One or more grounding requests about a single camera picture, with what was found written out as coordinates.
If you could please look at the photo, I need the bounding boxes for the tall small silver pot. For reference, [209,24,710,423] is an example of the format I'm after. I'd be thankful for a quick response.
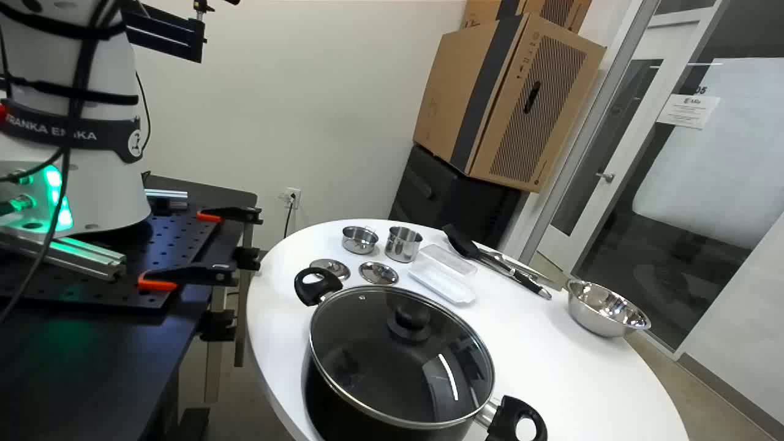
[382,226,427,266]

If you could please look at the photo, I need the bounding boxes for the white frosted panel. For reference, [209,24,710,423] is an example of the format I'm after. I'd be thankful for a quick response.
[633,57,784,252]

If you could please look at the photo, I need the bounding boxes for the large cardboard box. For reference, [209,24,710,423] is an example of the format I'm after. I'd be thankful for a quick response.
[413,10,611,196]

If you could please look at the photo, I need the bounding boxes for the shallow small silver pot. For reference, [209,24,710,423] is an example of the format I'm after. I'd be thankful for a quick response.
[340,223,382,256]

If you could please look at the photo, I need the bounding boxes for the small steel pot lid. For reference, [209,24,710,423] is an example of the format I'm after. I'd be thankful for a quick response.
[307,256,353,285]

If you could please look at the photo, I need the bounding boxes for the silver metal utensil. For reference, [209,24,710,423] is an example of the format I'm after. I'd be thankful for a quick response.
[475,242,550,285]

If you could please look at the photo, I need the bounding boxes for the large orange-handled black clamp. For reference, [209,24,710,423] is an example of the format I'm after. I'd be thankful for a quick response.
[135,242,265,298]

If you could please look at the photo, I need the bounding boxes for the thin black power cable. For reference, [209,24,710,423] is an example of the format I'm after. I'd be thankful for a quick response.
[283,198,299,239]

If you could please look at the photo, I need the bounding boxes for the large black cooking pot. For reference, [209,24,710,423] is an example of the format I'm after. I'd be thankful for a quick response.
[293,264,551,441]

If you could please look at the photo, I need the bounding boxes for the aluminium extrusion rail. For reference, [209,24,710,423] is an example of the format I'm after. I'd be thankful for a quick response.
[0,223,131,282]

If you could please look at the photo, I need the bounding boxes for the glass lid with black knob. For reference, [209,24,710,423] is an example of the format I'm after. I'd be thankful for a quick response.
[307,282,499,432]

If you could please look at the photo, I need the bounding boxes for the glass door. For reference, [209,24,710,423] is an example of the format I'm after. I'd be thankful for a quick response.
[535,0,784,352]

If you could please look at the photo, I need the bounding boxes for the black camera mount box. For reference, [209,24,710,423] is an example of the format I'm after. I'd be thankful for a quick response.
[121,0,209,65]

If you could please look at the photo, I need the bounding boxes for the silver metal bowl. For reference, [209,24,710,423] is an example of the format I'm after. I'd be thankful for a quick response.
[567,280,655,341]

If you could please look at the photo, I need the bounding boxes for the small orange-handled black clamp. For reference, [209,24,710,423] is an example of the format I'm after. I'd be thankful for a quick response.
[193,204,267,228]

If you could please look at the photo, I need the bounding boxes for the white paper sign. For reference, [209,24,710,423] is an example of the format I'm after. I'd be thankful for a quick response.
[655,90,724,129]

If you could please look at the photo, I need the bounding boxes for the black perforated mounting bench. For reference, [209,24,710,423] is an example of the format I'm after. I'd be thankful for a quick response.
[0,171,262,441]

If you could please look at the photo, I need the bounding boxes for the black steel tongs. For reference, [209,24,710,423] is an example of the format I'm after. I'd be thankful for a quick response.
[443,226,554,301]

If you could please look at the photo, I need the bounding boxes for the black cabinet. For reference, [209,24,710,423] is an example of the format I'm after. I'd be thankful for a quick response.
[388,144,528,249]

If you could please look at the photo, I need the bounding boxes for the steel pot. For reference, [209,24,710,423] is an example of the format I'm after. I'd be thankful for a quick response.
[359,260,403,290]

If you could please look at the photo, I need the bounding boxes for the clear plastic container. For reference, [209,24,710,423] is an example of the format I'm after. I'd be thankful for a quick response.
[404,242,481,308]

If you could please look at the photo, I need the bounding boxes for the small cardboard box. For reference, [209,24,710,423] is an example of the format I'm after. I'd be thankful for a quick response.
[461,0,597,35]

